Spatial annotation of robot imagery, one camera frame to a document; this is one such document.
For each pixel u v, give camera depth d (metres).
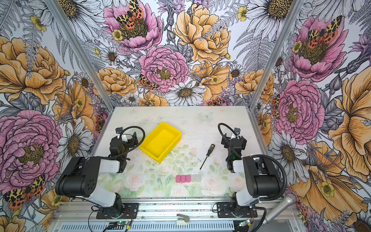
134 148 0.71
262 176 0.46
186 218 0.72
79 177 0.46
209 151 0.96
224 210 0.74
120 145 0.73
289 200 0.74
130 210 0.74
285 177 0.42
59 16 0.73
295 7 0.72
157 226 0.78
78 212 0.76
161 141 1.03
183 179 0.84
